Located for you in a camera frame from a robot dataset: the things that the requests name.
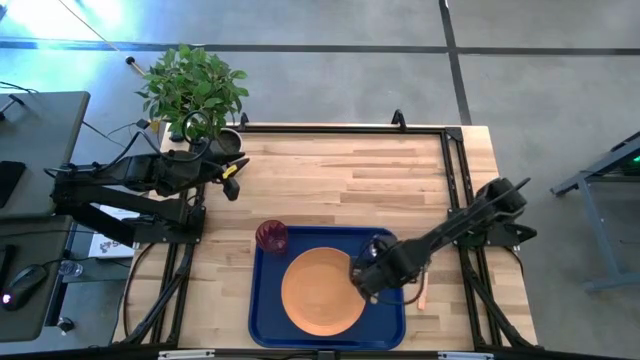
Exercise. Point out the orange round plate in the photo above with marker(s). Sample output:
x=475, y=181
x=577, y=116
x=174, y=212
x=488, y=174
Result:
x=320, y=295

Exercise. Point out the black power plug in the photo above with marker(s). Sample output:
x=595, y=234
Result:
x=143, y=123

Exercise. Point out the black flat device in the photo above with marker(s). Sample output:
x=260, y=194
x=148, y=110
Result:
x=10, y=182

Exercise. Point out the black frame clamp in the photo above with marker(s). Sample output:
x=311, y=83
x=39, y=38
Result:
x=398, y=119
x=244, y=120

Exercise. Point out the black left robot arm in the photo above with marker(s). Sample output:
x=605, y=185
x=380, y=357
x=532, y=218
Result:
x=130, y=175

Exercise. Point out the black aluminium table frame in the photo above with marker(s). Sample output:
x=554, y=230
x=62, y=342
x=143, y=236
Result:
x=452, y=160

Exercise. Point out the white clamp bracket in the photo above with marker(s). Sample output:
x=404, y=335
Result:
x=465, y=356
x=186, y=354

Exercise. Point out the clear plastic bottle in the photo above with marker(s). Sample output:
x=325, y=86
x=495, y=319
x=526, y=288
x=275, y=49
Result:
x=71, y=268

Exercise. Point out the grey-blue metal table frame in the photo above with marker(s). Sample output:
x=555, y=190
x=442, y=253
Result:
x=595, y=185

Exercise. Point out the red translucent cup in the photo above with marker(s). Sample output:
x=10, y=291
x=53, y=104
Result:
x=271, y=236

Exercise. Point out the stick with black knob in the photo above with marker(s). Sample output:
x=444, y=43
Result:
x=131, y=61

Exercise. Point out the grey desk top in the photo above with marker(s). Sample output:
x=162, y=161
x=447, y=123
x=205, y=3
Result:
x=40, y=135

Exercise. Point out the black caster wheel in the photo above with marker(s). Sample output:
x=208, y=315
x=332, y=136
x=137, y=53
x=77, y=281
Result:
x=65, y=325

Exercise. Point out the white printed paper sheet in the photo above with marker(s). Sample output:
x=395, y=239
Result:
x=112, y=247

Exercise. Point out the blue plastic tray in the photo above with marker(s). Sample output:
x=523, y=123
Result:
x=265, y=310

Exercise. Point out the black slanted beam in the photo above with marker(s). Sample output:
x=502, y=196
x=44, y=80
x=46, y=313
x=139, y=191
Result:
x=105, y=227

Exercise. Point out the dark grey low desk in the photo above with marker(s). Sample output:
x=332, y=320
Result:
x=30, y=240

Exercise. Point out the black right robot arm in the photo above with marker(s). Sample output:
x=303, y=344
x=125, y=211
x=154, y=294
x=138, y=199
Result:
x=450, y=230

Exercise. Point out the green plant in white pot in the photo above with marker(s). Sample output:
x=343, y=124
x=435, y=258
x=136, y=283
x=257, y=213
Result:
x=192, y=90

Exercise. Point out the black computer mouse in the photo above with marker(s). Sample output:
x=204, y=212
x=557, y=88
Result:
x=22, y=287

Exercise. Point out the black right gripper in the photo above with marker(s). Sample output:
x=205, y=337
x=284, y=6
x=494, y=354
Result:
x=380, y=275

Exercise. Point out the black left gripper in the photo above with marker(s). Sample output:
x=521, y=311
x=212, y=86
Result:
x=220, y=177

